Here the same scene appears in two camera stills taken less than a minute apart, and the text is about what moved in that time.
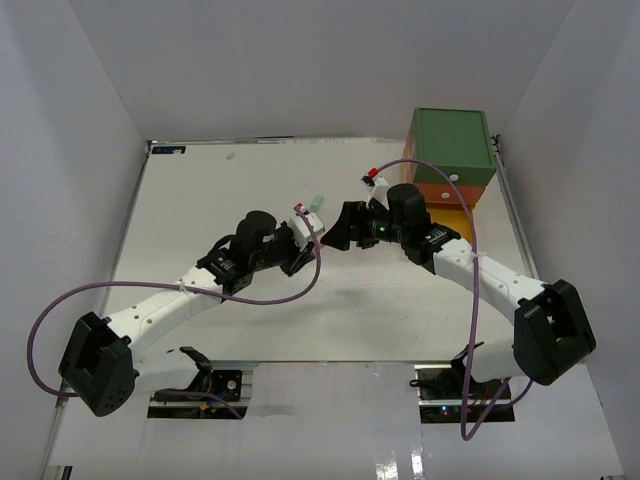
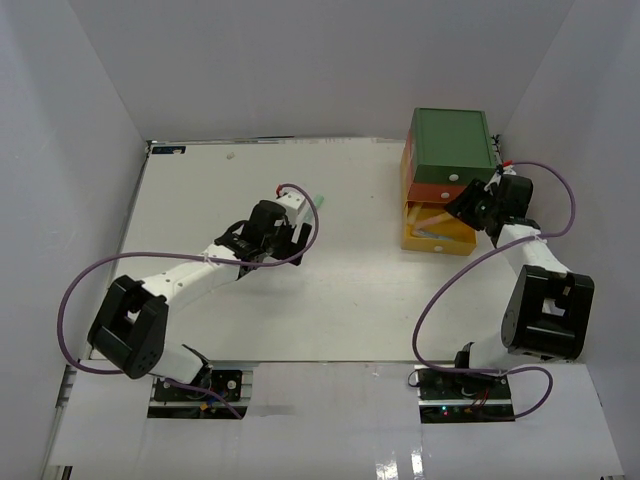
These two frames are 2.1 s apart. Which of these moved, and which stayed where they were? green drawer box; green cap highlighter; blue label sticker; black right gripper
Moved: black right gripper
Stayed: green drawer box; blue label sticker; green cap highlighter
